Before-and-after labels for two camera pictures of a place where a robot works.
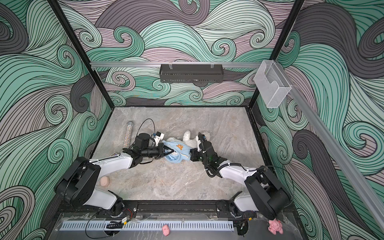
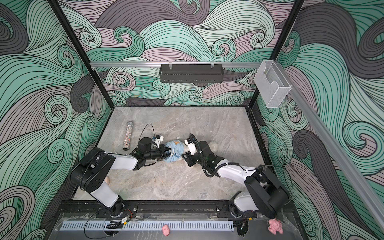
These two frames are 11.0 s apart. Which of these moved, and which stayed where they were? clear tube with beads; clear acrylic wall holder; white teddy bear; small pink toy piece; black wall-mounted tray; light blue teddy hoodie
Moved: light blue teddy hoodie; white teddy bear
Stayed: clear tube with beads; small pink toy piece; clear acrylic wall holder; black wall-mounted tray
